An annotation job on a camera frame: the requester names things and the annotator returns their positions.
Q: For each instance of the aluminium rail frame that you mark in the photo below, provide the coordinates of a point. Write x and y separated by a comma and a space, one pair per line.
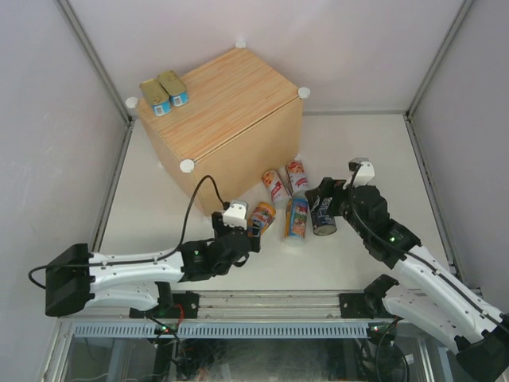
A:
262, 306

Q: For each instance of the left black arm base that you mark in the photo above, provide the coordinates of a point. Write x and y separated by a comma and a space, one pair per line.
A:
184, 305

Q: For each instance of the wooden cube counter box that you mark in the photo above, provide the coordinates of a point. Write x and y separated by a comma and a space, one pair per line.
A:
243, 118

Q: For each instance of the gold rectangular tin can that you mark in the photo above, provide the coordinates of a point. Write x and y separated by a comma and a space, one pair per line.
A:
174, 87

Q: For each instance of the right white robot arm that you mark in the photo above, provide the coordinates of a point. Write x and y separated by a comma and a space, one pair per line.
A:
418, 288

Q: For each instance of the dark navy cylindrical can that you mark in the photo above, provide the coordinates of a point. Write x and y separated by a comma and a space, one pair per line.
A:
323, 223

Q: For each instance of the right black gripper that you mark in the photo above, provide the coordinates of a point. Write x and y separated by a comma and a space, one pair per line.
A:
329, 187

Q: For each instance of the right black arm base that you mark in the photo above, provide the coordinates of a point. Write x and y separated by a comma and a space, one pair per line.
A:
373, 306

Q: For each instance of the left red white can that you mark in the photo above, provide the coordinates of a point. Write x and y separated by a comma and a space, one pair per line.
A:
276, 188

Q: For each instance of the red white can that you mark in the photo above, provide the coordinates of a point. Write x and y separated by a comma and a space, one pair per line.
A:
276, 188
297, 177

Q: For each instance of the orange yellow cylindrical can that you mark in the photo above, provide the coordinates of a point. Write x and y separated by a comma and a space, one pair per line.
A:
264, 214

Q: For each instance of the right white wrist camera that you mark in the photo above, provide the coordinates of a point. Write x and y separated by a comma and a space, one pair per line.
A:
362, 172

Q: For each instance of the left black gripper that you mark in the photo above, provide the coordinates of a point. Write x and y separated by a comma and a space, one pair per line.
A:
219, 227

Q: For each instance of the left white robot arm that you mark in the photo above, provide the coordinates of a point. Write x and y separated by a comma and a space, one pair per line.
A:
78, 278

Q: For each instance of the blue vegetable cylindrical can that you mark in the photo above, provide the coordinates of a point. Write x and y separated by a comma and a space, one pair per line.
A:
296, 220

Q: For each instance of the right red white can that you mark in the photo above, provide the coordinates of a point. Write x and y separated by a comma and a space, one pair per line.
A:
297, 177

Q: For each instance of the blue slotted cable duct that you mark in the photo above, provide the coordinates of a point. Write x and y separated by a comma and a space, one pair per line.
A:
226, 330

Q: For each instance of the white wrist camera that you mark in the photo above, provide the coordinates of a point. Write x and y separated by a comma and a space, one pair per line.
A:
235, 216
362, 172

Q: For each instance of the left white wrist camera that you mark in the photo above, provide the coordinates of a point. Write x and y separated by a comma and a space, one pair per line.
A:
235, 216

